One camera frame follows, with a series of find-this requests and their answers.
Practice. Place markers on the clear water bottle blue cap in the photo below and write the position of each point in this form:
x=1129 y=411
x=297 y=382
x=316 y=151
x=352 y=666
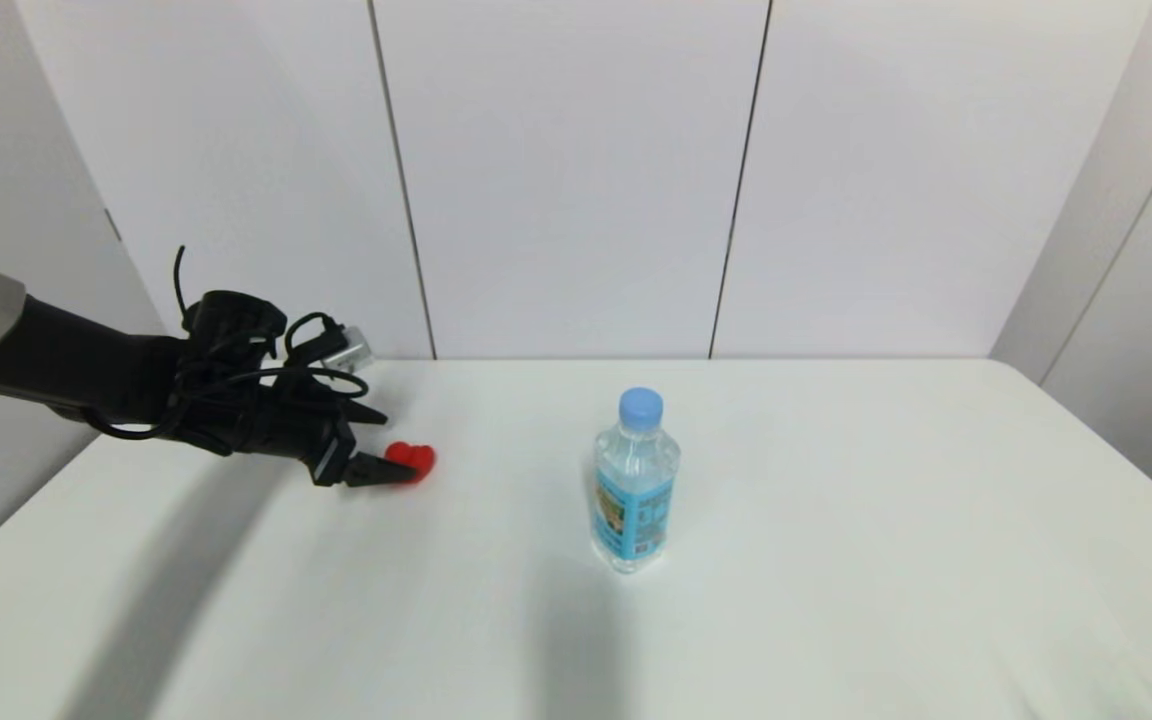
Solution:
x=634 y=500

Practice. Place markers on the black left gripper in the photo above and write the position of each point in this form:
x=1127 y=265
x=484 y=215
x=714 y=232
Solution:
x=256 y=420

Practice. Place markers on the red rubber duck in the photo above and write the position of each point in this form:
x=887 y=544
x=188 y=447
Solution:
x=420 y=459

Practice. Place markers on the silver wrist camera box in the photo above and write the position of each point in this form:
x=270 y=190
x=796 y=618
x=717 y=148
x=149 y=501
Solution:
x=348 y=349

